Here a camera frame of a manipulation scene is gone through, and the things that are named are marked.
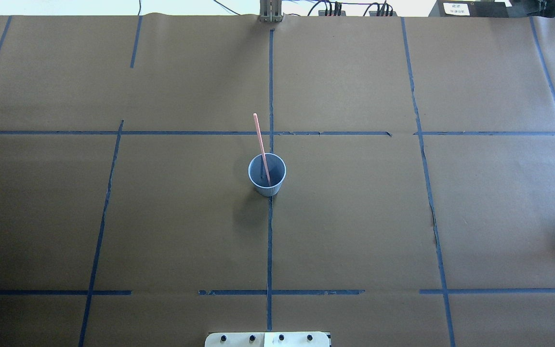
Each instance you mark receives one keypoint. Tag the blue ribbed cup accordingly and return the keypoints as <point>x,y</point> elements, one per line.
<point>278,173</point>

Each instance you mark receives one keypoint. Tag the near orange black connector block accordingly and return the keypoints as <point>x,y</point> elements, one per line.
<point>330,9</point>

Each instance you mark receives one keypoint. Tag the orange black connector block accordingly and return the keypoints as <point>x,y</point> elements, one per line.
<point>377,9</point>
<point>330,9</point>

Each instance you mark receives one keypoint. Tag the far orange black connector block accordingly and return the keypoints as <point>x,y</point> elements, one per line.
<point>377,9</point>

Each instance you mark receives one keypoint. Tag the black power box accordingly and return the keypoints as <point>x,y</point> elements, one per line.
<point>469,8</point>

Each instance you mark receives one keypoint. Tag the aluminium frame post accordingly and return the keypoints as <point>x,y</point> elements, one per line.
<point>270,11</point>

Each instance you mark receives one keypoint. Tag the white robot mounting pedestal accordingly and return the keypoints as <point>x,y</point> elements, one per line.
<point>269,339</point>

